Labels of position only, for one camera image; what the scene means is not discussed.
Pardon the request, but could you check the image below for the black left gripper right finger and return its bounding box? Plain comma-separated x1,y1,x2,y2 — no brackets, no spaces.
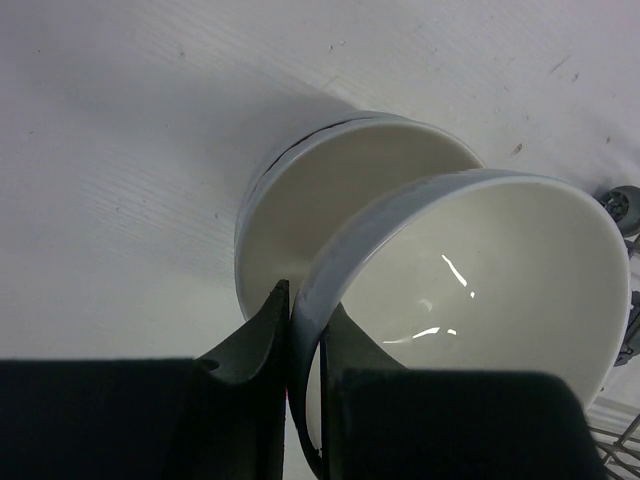
320,308,606,479

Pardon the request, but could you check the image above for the light blue bowl rack end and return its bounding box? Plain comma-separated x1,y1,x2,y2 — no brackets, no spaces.
289,169,631,473

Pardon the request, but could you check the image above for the grey wire dish rack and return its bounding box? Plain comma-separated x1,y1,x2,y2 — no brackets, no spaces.
584,184,640,480

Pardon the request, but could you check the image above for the light blue bowl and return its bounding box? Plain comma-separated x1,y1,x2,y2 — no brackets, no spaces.
234,111,483,319

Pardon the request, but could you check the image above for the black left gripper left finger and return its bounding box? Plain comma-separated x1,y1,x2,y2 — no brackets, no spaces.
1,280,289,479

